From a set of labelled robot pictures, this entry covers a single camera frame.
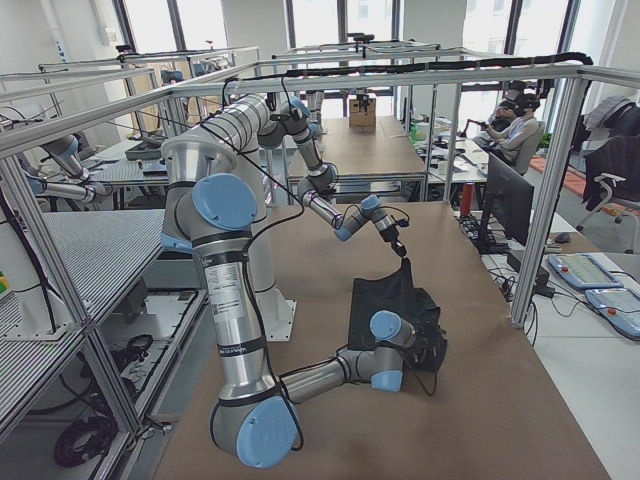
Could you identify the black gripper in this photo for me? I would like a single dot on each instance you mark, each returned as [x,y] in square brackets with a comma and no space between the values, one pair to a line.
[392,237]
[424,342]

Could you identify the black graphic t-shirt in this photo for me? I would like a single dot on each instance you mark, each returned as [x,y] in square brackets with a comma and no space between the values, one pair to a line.
[397,294]

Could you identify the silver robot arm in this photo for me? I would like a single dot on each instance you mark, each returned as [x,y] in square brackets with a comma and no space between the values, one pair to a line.
[256,117]
[394,326]

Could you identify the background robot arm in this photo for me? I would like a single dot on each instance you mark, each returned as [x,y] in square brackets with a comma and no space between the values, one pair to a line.
[81,186]

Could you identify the black computer monitor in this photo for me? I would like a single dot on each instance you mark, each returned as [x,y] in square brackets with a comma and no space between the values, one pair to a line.
[508,198]

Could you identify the cardboard box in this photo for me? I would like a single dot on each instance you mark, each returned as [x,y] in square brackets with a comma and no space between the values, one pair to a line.
[362,113]

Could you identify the seated person with headset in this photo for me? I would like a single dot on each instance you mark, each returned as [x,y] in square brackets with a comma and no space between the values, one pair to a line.
[516,144]

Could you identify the blue teach pendant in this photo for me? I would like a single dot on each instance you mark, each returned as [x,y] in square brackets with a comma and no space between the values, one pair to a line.
[582,271]

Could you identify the striped metal workbench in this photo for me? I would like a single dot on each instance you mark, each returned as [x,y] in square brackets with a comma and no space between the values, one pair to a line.
[106,252]

